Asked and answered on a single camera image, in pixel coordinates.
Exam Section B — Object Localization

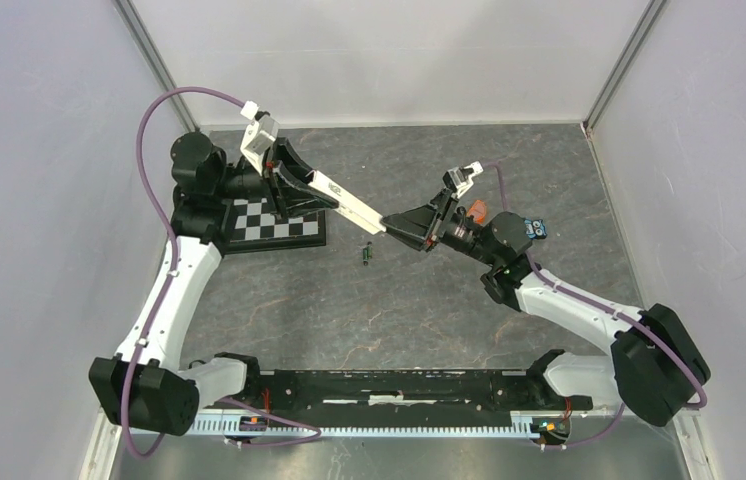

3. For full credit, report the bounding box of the black white checkerboard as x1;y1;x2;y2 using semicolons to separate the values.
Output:
220;199;327;255

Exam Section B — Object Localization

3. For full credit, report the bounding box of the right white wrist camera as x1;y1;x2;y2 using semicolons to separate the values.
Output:
443;161;484;199

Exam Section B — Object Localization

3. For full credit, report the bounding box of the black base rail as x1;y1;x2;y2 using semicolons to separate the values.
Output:
235;369;594;428

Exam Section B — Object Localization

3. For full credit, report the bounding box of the purple cable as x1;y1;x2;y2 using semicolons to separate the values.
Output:
482;162;709;407
119;86;248;460

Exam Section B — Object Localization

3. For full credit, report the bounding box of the orange semicircular piece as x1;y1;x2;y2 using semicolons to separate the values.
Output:
467;200;488;225

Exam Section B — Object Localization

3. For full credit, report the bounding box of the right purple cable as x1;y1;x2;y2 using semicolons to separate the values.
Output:
482;162;709;407

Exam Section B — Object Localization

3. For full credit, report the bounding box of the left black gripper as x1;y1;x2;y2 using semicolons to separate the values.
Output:
213;137;339;219

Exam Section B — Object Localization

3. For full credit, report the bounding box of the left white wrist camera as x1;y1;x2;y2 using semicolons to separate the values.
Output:
240;101;279;175

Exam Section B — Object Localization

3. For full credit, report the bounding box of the blue owl toy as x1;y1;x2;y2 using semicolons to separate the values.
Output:
524;219;547;240

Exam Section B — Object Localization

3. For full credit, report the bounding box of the white long remote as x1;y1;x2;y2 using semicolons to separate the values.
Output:
309;170;386;235

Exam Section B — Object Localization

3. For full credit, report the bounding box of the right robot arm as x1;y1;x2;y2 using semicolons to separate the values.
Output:
381;189;711;426

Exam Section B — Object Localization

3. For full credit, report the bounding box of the white slotted cable duct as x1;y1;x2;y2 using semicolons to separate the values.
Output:
187;409;570;441

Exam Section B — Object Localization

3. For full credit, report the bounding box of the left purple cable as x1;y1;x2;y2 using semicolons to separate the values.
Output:
119;86;248;460

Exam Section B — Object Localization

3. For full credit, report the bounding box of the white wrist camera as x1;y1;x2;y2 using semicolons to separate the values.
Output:
240;101;279;175
443;161;484;199

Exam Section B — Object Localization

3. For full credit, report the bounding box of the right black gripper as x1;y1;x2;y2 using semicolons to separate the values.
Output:
379;187;499;268

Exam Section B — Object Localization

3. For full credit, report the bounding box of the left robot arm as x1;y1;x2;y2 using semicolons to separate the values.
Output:
89;131;336;436

